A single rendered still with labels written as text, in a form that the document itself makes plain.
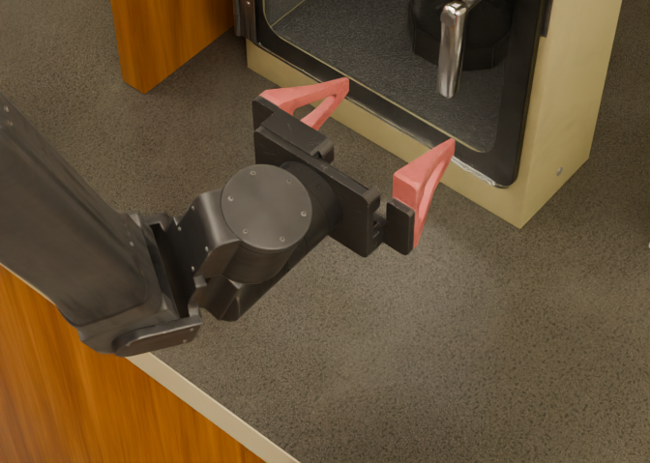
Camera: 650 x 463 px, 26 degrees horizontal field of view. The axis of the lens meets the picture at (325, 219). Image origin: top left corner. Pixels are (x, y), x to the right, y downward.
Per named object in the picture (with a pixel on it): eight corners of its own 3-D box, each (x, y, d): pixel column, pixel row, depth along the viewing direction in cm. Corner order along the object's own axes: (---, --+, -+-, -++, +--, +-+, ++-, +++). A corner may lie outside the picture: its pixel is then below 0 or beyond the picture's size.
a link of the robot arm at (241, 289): (158, 282, 94) (218, 342, 94) (177, 243, 88) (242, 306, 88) (227, 221, 98) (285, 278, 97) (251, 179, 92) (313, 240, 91)
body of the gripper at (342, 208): (270, 113, 98) (196, 175, 94) (385, 184, 93) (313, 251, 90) (274, 175, 103) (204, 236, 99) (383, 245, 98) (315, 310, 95)
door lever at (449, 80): (493, 70, 111) (467, 55, 112) (506, -24, 103) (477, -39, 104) (453, 107, 108) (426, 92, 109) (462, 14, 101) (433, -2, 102)
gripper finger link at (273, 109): (324, 37, 102) (237, 108, 98) (401, 80, 99) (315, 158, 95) (325, 102, 107) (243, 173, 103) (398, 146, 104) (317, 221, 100)
